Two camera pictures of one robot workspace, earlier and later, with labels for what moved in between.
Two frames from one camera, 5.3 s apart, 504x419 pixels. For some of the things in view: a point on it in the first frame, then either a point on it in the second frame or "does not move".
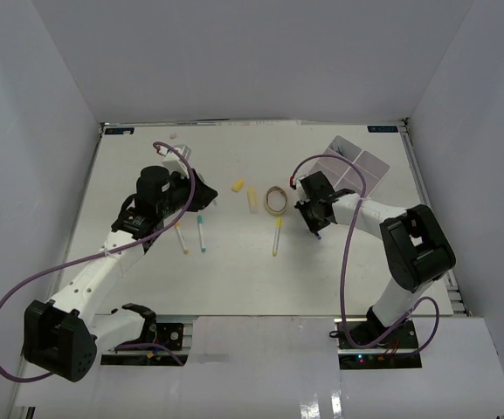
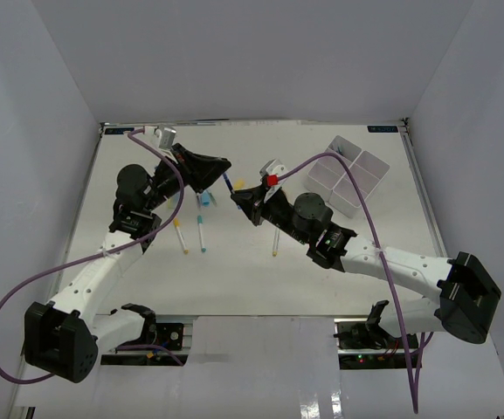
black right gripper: x=315 y=228 → x=250 y=200
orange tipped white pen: x=185 y=250 does not move
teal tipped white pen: x=199 y=223 does not move
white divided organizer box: x=343 y=175 does not move
